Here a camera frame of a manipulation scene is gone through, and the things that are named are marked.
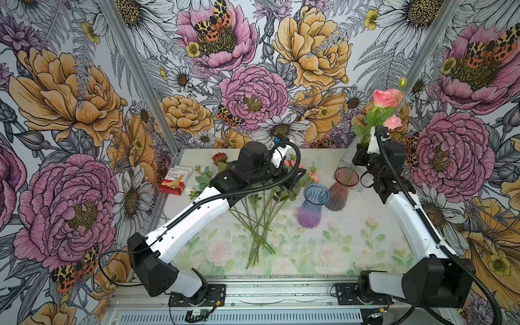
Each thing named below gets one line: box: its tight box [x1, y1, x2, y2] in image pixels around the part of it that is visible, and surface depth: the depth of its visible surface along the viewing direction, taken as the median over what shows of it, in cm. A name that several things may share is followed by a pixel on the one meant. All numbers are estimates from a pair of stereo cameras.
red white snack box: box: [159, 167, 190, 196], surface depth 104 cm
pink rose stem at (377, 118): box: [352, 106, 403, 146], surface depth 72 cm
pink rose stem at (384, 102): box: [363, 77, 408, 127], surface depth 70 cm
